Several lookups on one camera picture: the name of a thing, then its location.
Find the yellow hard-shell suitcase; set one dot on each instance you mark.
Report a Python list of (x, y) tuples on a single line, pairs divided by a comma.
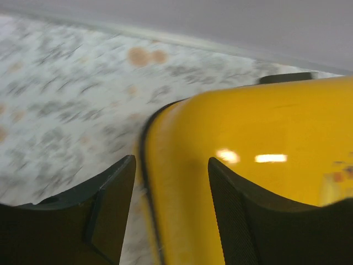
[(290, 134)]

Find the floral table cloth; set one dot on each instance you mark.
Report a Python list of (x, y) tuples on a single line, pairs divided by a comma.
[(74, 102)]

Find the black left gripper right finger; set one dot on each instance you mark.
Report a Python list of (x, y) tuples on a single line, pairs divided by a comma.
[(257, 226)]

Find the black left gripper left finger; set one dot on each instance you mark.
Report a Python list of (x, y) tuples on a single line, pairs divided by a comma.
[(83, 225)]

